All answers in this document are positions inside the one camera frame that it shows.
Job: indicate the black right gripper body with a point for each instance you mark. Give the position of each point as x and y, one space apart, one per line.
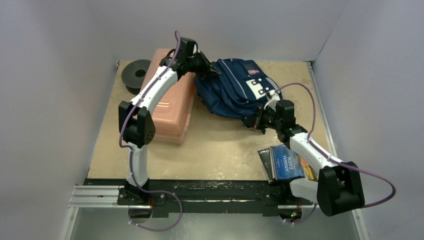
259 117

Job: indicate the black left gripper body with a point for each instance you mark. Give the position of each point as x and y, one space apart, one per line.
197 64

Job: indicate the navy blue student backpack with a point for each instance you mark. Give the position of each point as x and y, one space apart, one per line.
235 93

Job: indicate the dark book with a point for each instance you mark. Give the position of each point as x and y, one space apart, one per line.
267 164

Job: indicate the pink pen toy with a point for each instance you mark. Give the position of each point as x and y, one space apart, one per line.
253 72

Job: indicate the blue Animal Farm book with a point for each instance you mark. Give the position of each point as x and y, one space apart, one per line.
287 165

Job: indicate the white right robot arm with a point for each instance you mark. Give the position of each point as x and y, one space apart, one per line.
338 188

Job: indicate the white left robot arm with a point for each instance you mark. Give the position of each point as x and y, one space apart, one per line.
136 125

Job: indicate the pink translucent storage box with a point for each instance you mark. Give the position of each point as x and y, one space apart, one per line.
171 116

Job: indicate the black filament spool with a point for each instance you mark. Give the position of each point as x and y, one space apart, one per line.
133 75

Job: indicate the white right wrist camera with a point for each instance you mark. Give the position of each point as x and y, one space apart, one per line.
272 97

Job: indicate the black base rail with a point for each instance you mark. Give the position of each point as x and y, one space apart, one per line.
206 196

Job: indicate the aluminium frame rail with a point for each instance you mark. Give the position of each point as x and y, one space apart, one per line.
98 196

